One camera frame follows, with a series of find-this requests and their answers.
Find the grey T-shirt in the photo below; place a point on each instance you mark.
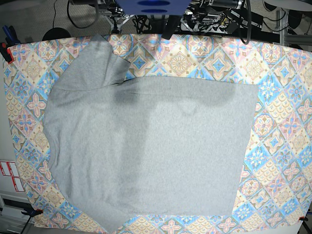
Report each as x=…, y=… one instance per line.
x=153, y=145

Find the black power strip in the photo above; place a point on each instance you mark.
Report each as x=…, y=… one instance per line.
x=207, y=28

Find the black round base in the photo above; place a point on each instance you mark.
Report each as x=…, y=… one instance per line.
x=56, y=33

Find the patterned tablecloth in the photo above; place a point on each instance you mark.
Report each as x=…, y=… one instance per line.
x=275, y=188

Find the white red label stickers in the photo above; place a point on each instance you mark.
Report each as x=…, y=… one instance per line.
x=9, y=169

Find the blue clamp bottom left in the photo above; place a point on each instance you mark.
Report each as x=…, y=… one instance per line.
x=31, y=213

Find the black orange clamp top left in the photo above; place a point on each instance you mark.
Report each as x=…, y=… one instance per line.
x=6, y=53

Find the orange clamp bottom right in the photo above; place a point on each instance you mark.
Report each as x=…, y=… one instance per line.
x=305, y=219

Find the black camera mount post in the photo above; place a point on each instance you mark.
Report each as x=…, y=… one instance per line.
x=171, y=25

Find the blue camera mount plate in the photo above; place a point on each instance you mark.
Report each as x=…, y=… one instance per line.
x=153, y=7

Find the blue clamp handle top left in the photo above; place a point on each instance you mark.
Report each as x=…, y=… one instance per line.
x=11, y=35

